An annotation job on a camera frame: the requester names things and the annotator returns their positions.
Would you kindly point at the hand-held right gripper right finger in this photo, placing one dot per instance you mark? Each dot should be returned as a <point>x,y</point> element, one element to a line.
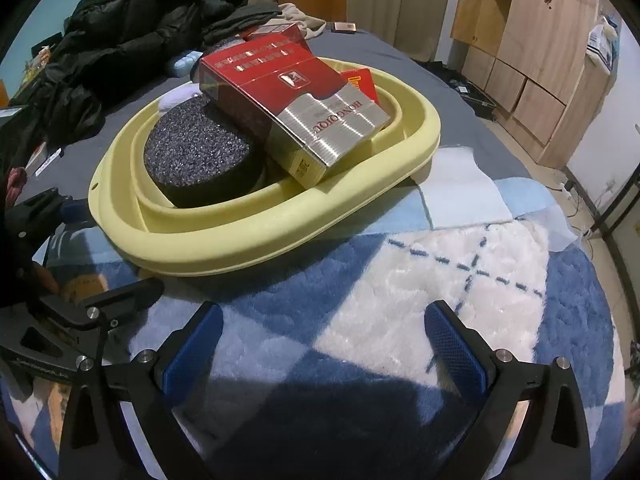
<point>457,355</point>

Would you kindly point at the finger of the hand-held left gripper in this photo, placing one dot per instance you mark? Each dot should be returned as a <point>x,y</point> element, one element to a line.
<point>75,210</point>
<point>125,297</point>

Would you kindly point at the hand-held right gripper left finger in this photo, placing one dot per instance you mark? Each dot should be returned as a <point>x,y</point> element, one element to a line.
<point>192,355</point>

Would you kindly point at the yellow plastic basin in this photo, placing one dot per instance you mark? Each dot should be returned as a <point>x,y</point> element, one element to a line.
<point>225,235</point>

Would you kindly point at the red silver cigarette carton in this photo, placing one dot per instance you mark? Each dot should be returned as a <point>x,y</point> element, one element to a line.
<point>280,90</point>

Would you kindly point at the person's left hand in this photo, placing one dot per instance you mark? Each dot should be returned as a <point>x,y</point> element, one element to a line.
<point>45,277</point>

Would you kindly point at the orange printed packet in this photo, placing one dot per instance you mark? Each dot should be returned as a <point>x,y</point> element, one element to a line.
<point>75,287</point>

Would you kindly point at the small white red packet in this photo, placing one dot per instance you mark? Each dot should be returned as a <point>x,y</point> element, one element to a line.
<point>42,160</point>

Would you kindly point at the blue white plush blanket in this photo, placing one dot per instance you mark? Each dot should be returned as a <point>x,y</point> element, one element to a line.
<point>400,285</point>

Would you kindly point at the black round foam sponge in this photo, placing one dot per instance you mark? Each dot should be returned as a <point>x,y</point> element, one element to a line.
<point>195,145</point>

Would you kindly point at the colourful packets pile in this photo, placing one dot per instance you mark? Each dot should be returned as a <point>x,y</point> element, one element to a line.
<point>40,60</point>

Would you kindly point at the lilac white soft item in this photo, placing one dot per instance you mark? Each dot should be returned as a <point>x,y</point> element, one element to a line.
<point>180,95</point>

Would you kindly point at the white square cloth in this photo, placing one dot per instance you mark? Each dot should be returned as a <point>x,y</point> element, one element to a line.
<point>460,190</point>

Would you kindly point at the light blue towel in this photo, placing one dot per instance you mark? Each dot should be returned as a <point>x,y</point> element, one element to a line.
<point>525,195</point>

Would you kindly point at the light blue plastic item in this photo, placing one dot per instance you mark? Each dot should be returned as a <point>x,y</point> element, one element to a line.
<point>182,63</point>

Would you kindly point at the black puffer jacket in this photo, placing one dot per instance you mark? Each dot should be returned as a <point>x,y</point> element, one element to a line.
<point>110,30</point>

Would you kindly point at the white power strip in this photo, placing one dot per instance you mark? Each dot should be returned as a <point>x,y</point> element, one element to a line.
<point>567,186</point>

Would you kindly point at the grey foam sponge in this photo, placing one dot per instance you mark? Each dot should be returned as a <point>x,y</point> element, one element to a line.
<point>225,44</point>

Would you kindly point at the dark grey garment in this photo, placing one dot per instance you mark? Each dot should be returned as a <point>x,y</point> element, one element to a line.
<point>245,16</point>

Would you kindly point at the black bag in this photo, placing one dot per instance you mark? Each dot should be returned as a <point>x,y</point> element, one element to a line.
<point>465,87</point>

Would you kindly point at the small red cigarette carton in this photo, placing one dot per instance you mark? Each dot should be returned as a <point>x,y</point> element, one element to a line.
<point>275,31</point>

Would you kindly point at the red flat packet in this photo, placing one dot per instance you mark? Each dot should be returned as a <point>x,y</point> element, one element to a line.
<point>362,82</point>

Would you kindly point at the beige cloth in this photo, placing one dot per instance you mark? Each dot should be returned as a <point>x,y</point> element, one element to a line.
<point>307,22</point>

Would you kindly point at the small brown box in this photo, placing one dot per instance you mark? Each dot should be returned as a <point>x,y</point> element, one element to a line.
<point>345,27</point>

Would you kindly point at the wooden cabinet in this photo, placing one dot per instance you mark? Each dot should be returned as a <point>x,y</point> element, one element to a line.
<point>530,35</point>

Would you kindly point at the hanging plastic bag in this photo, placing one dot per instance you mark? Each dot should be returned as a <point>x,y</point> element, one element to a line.
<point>600,42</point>

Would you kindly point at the metal table frame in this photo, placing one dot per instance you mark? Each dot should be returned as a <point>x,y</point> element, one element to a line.
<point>617,210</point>

